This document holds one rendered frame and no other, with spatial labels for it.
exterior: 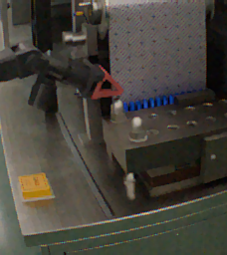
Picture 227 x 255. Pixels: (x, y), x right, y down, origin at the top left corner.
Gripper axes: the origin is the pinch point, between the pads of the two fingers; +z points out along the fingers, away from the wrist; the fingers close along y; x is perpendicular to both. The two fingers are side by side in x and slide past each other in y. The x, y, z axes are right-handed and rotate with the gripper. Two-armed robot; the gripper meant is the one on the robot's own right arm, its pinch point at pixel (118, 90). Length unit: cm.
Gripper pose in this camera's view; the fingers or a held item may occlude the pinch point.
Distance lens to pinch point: 107.5
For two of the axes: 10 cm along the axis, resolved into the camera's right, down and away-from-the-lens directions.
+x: 4.4, -8.8, -1.8
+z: 8.3, 3.1, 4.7
